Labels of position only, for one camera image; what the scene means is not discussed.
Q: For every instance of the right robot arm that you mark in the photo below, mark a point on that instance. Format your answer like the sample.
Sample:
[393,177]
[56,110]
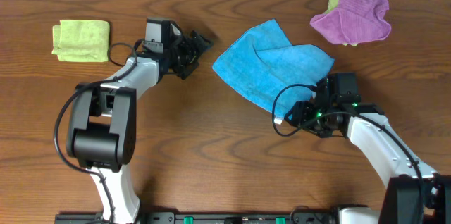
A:
[414,191]

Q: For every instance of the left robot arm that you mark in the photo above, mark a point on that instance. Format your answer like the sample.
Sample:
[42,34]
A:
[102,134]

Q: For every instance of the blue cloth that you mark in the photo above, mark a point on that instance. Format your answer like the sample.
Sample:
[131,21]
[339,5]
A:
[266,69]

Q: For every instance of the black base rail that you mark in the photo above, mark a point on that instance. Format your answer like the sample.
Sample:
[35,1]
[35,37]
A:
[298,217]

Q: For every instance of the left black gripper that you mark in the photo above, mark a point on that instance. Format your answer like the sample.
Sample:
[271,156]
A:
[192,52]

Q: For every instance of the crumpled green cloth under purple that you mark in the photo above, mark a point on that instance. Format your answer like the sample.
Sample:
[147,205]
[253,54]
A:
[338,24]

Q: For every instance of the folded green cloth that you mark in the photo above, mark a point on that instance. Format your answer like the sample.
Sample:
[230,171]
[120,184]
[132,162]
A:
[84,41]

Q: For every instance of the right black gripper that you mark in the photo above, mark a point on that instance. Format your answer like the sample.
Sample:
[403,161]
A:
[301,110]

